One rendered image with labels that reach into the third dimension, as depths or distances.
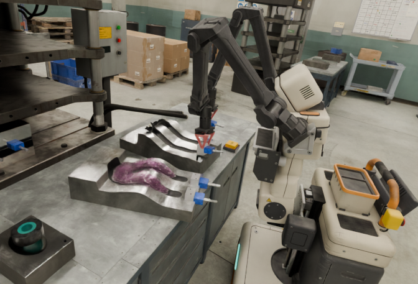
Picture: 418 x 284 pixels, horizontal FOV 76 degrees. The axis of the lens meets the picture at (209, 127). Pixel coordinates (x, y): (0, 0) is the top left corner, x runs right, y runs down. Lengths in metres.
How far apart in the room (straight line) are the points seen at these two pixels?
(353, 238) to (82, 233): 1.02
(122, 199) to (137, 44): 4.28
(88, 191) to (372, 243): 1.13
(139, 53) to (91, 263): 4.49
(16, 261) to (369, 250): 1.21
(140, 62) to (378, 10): 5.35
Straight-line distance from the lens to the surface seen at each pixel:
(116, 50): 1.95
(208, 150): 1.31
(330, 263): 1.35
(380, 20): 7.55
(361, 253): 1.32
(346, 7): 7.63
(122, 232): 1.08
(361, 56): 7.00
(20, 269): 0.97
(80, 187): 1.20
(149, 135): 1.42
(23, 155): 1.61
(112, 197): 1.15
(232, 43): 0.93
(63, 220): 1.17
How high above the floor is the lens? 1.57
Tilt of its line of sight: 24 degrees down
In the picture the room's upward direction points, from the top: 7 degrees clockwise
